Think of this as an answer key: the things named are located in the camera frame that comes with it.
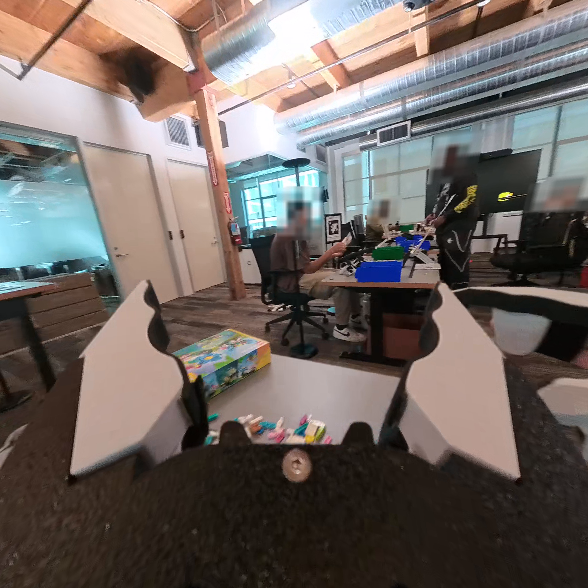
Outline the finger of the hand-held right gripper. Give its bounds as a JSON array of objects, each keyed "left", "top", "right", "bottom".
[{"left": 537, "top": 378, "right": 588, "bottom": 438}]

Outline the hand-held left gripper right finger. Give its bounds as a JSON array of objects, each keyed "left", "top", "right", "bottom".
[{"left": 379, "top": 280, "right": 522, "bottom": 481}]

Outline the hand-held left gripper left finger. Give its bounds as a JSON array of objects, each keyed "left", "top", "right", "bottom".
[{"left": 69, "top": 279, "right": 210, "bottom": 478}]

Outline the wooden work desk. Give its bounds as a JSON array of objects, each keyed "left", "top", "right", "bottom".
[{"left": 321, "top": 267, "right": 443, "bottom": 361}]

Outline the grey desk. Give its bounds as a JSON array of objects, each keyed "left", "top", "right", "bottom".
[{"left": 202, "top": 353, "right": 406, "bottom": 445}]

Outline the cardboard box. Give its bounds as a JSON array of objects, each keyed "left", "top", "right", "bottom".
[{"left": 380, "top": 312, "right": 426, "bottom": 362}]

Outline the black office chair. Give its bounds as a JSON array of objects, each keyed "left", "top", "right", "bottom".
[
  {"left": 488, "top": 212, "right": 588, "bottom": 289},
  {"left": 249, "top": 233, "right": 330, "bottom": 348}
]

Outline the wooden slat bench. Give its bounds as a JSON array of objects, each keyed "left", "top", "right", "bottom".
[{"left": 0, "top": 272, "right": 110, "bottom": 355}]

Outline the colourful toy box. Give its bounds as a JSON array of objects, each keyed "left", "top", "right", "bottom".
[{"left": 172, "top": 328, "right": 273, "bottom": 401}]

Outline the dark wooden table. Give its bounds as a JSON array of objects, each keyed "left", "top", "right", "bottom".
[{"left": 0, "top": 280, "right": 61, "bottom": 413}]

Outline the large black screen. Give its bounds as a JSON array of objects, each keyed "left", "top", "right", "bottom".
[{"left": 474, "top": 148, "right": 544, "bottom": 216}]

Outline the white door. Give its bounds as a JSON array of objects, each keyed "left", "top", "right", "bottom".
[
  {"left": 82, "top": 141, "right": 180, "bottom": 305},
  {"left": 165, "top": 158, "right": 227, "bottom": 294}
]

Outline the pile of colourful toy bricks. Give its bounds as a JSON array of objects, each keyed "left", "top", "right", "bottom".
[{"left": 204, "top": 411, "right": 334, "bottom": 446}]

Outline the black floor lamp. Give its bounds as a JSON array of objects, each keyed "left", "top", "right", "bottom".
[{"left": 281, "top": 157, "right": 311, "bottom": 190}]

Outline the wooden post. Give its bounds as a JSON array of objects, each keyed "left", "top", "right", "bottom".
[{"left": 192, "top": 86, "right": 247, "bottom": 302}]

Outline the grey wall vent grille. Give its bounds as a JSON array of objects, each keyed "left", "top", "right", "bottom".
[{"left": 164, "top": 114, "right": 192, "bottom": 149}]

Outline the white duct vent grille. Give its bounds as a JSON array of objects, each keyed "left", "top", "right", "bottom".
[{"left": 376, "top": 121, "right": 412, "bottom": 146}]

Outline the black wall speaker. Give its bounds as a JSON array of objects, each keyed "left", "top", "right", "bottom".
[{"left": 195, "top": 118, "right": 229, "bottom": 149}]

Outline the silver ventilation duct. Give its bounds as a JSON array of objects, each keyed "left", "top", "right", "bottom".
[
  {"left": 274, "top": 7, "right": 588, "bottom": 152},
  {"left": 201, "top": 0, "right": 331, "bottom": 87}
]

